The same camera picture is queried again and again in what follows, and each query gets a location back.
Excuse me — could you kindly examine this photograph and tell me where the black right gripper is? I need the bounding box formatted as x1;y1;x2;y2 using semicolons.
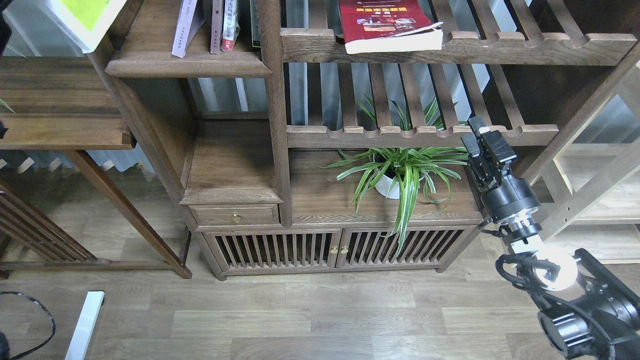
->
461;116;517;192

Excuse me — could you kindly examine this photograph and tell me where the dark wooden bookshelf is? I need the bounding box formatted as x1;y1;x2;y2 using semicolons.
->
89;0;639;280

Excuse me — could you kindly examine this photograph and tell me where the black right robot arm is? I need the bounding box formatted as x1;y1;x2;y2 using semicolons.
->
462;116;640;360

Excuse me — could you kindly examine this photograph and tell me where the green spider plant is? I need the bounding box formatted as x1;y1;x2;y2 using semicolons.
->
318;93;504;257

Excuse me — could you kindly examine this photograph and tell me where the slatted cabinet door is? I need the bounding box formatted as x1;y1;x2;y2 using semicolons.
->
203;228;342;276
329;225;475;272

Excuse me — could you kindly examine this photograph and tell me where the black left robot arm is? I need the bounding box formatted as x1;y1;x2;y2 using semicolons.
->
0;0;13;139

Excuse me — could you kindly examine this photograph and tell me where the right slatted cabinet door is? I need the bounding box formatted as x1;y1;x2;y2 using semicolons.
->
329;225;475;272

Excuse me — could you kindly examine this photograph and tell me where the white metal leg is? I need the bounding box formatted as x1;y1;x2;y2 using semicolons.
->
64;291;105;360

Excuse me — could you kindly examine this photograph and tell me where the red white upright book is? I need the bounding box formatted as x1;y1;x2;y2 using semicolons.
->
221;0;240;52

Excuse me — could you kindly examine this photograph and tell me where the white plant pot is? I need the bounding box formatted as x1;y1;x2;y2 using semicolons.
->
372;153;428;202

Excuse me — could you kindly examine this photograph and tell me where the yellow green book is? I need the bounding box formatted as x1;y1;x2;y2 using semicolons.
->
36;0;126;54

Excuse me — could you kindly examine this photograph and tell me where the dark upright book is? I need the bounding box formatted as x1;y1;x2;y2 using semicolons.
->
249;0;261;49

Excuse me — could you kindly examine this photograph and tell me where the white lavender book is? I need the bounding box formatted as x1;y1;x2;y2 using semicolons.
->
171;0;205;59

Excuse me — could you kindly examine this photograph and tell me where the small wooden drawer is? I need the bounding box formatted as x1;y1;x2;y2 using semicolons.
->
188;203;279;226

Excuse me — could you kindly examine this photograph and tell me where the light wooden shelf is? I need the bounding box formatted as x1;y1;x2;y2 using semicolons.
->
534;64;640;264

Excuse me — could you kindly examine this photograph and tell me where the brown upright book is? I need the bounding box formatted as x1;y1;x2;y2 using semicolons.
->
209;0;224;55

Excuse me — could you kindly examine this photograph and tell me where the slatted wooden rack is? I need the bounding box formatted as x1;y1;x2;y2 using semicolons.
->
0;181;101;277

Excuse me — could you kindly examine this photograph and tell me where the left slatted cabinet door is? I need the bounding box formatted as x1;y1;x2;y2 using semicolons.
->
203;228;342;276

